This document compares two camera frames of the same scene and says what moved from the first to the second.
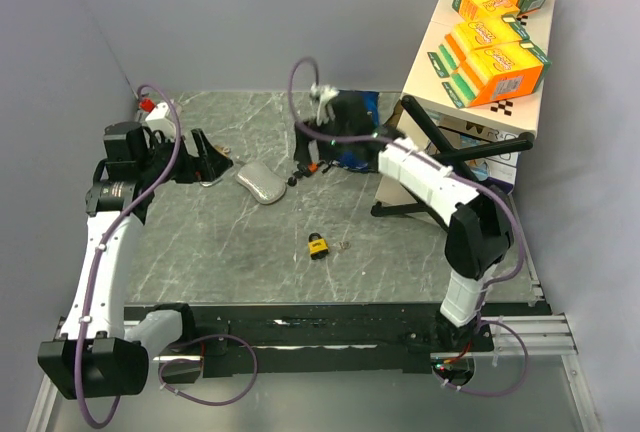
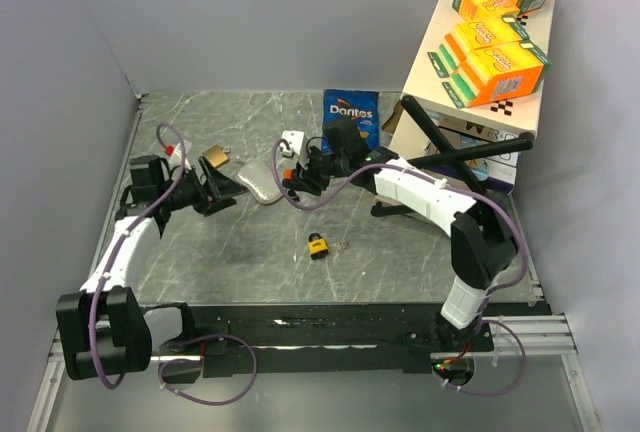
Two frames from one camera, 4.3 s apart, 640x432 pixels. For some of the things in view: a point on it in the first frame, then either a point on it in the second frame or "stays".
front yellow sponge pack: [498, 73] stays
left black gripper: [208, 165] to [223, 185]
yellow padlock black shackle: [318, 246] stays
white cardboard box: [518, 111] stays
